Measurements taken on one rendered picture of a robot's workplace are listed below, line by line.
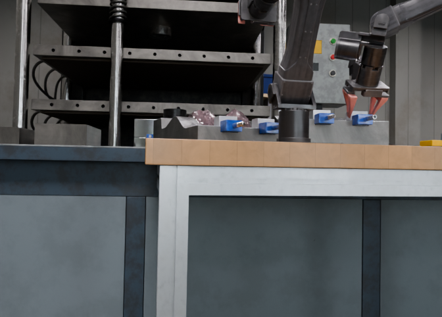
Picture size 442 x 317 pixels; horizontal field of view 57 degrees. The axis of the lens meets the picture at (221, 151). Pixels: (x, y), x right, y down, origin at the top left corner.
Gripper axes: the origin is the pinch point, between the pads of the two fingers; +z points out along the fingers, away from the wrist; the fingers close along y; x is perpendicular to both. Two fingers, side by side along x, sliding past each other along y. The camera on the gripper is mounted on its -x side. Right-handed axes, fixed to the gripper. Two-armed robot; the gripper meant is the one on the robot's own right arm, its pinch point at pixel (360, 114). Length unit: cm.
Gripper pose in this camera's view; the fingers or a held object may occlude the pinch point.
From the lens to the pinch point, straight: 123.1
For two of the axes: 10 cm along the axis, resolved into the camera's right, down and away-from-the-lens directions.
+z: -0.6, 8.8, 4.7
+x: 0.6, 4.7, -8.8
